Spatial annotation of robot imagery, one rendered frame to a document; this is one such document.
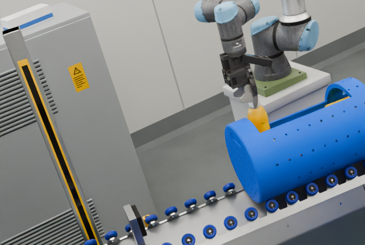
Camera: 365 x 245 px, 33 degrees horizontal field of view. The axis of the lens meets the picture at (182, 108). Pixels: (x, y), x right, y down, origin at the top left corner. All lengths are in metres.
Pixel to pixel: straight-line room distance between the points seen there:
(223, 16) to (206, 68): 3.10
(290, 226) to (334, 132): 0.35
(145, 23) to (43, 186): 1.81
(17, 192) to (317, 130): 1.84
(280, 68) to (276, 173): 0.58
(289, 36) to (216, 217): 0.72
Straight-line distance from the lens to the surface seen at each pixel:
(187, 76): 4.95
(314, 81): 2.44
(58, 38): 3.19
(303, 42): 2.32
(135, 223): 2.00
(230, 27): 1.94
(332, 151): 2.05
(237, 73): 1.99
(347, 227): 2.25
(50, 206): 3.44
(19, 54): 2.11
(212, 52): 5.02
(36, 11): 3.32
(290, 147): 1.99
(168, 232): 2.15
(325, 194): 2.15
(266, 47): 2.41
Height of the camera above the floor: 2.12
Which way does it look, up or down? 23 degrees down
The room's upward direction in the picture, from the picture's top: 16 degrees counter-clockwise
